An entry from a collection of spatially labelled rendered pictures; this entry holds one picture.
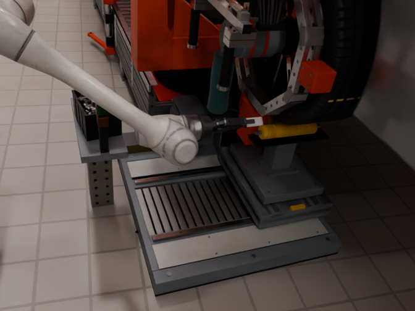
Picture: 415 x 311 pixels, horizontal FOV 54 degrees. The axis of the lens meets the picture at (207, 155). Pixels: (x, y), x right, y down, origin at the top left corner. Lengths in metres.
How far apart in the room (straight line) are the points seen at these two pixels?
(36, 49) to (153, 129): 0.37
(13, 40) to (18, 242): 0.95
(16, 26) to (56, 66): 0.14
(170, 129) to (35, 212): 1.01
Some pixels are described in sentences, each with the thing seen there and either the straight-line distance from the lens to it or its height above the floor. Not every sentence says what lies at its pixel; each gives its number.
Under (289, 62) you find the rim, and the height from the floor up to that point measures 0.77.
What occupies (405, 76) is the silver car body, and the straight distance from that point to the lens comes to 1.23.
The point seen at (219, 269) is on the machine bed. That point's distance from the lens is 1.66.
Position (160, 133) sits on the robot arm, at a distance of 1.14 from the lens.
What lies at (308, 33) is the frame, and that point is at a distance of 1.32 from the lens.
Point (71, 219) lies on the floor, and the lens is 1.94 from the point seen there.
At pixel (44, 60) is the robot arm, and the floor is 0.87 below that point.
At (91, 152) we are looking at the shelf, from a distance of 1.55.
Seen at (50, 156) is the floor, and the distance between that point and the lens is 2.30.
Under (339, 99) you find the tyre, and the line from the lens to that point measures 1.45.
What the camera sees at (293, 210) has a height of 0.17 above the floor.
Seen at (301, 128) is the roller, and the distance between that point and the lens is 1.68.
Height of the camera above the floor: 1.39
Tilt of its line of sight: 37 degrees down
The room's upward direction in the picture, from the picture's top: 8 degrees clockwise
